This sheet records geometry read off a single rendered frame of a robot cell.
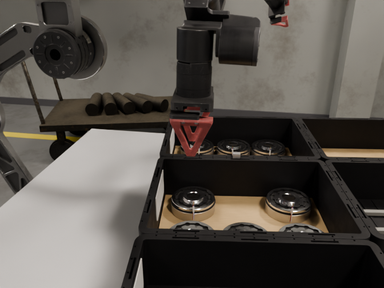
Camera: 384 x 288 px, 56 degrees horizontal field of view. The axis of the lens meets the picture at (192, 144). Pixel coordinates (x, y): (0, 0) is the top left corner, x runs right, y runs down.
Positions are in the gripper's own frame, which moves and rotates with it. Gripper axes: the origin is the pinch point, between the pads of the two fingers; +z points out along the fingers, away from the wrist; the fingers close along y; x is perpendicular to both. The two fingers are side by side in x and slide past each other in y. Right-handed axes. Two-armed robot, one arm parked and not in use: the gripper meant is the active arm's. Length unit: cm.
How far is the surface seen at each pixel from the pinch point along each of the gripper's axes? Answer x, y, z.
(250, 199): -13.8, 19.0, 23.0
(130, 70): 85, 324, 64
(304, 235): -19.8, -7.0, 12.7
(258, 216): -15.1, 12.1, 22.9
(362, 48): -131, 270, 25
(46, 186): 50, 43, 38
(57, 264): 31.9, 7.6, 37.2
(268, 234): -13.9, -7.1, 12.8
